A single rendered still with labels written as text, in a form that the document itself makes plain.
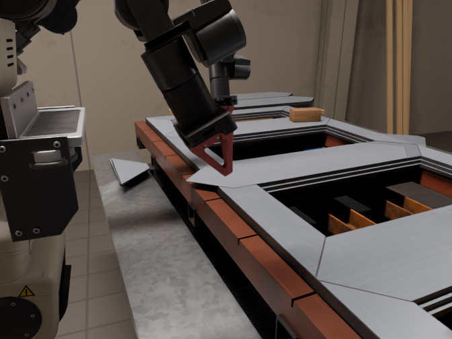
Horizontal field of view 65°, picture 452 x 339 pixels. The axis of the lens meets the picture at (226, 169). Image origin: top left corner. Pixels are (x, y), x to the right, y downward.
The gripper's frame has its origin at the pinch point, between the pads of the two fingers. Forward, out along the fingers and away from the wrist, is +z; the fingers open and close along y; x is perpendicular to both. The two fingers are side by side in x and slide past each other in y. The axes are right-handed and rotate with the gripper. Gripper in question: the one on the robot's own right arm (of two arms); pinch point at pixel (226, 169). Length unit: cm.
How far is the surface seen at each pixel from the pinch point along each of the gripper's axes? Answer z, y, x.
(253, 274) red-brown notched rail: 20.9, 0.7, 4.2
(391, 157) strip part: 41, 32, -49
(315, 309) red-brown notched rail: 18.9, -13.6, -0.2
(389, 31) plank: 93, 257, -241
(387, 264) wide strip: 23.7, -10.4, -14.3
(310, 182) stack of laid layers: 29.4, 26.6, -21.4
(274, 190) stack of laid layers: 24.8, 25.3, -11.5
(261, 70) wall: 74, 296, -118
